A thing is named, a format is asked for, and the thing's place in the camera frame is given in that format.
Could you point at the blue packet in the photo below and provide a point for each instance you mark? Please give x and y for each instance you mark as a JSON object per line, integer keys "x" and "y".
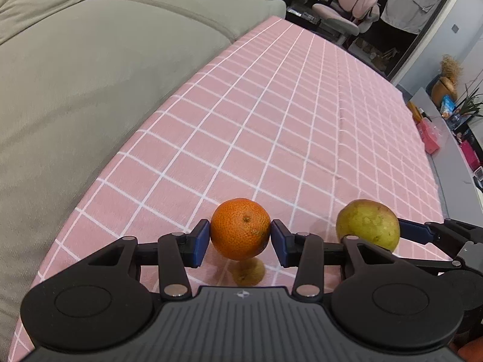
{"x": 448, "y": 105}

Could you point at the grey low cabinet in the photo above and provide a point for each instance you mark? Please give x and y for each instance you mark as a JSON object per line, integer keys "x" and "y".
{"x": 452, "y": 184}

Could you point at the green yellow pear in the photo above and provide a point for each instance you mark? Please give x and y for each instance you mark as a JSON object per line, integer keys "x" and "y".
{"x": 368, "y": 224}

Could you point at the brown longan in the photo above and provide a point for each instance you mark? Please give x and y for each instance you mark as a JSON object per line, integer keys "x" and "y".
{"x": 249, "y": 272}

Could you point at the pink office chair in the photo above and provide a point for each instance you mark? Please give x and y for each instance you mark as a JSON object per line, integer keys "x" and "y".
{"x": 349, "y": 3}

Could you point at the pink checkered tablecloth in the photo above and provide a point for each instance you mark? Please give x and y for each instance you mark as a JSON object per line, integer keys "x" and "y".
{"x": 302, "y": 120}

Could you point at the magenta box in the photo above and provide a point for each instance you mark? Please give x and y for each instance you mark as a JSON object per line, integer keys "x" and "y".
{"x": 471, "y": 151}

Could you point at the orange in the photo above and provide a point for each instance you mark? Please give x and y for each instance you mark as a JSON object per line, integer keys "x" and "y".
{"x": 471, "y": 352}
{"x": 239, "y": 230}

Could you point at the pink box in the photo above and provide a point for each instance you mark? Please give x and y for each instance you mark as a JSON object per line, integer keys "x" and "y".
{"x": 430, "y": 134}

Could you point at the brown round vase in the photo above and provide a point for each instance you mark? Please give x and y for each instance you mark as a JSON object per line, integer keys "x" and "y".
{"x": 443, "y": 91}

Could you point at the orange bag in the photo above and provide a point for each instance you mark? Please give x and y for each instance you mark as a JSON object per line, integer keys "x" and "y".
{"x": 414, "y": 111}

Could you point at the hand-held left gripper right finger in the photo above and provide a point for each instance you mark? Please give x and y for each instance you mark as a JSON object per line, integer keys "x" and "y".
{"x": 278, "y": 243}

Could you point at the green leafy plant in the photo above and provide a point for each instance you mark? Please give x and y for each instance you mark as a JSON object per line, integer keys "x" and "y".
{"x": 471, "y": 105}

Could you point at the grey fabric sofa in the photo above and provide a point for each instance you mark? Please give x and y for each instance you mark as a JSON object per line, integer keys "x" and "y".
{"x": 75, "y": 83}

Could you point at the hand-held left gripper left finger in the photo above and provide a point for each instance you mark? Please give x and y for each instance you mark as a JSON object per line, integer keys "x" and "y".
{"x": 202, "y": 243}

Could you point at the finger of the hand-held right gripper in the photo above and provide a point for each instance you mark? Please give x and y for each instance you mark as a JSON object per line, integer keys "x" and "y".
{"x": 422, "y": 260}
{"x": 415, "y": 232}

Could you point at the dried plant bunch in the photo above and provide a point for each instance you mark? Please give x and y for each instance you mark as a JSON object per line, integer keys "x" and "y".
{"x": 451, "y": 68}

